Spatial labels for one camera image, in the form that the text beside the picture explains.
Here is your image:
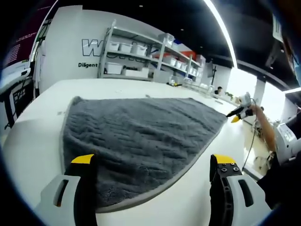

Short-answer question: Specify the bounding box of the grey fluffy towel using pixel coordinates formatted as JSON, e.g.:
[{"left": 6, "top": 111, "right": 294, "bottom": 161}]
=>
[{"left": 59, "top": 95, "right": 228, "bottom": 210}]

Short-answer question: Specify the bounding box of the black stand with screen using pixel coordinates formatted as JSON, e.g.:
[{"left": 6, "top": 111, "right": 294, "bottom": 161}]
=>
[{"left": 208, "top": 62, "right": 218, "bottom": 86}]

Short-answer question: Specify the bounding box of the person's dark clothing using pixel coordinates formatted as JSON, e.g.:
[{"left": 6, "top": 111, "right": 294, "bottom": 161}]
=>
[{"left": 256, "top": 153, "right": 301, "bottom": 210}]

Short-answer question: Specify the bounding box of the white chest-worn device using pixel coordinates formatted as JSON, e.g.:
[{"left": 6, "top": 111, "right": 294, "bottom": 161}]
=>
[{"left": 274, "top": 114, "right": 301, "bottom": 163}]

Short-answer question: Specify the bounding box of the ceiling light strip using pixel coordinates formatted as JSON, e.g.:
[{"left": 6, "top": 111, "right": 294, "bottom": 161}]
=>
[{"left": 203, "top": 0, "right": 238, "bottom": 69}]

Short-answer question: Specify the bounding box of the grey metal shelf unit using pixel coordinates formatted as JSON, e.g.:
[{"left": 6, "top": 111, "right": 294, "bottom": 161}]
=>
[{"left": 97, "top": 19, "right": 206, "bottom": 83}]

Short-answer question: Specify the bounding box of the white side desk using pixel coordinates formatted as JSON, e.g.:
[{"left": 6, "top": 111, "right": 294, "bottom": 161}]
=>
[{"left": 0, "top": 67, "right": 33, "bottom": 131}]

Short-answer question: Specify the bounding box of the row of white storage boxes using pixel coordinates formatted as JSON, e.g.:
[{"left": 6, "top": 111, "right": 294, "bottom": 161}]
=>
[{"left": 104, "top": 32, "right": 203, "bottom": 78}]

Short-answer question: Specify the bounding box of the large purple-screen monitor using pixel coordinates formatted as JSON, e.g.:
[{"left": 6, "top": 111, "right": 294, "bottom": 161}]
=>
[{"left": 1, "top": 0, "right": 61, "bottom": 70}]

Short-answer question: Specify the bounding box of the thin grey cable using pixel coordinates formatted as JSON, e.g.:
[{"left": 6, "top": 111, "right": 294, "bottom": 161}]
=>
[{"left": 241, "top": 121, "right": 258, "bottom": 170}]

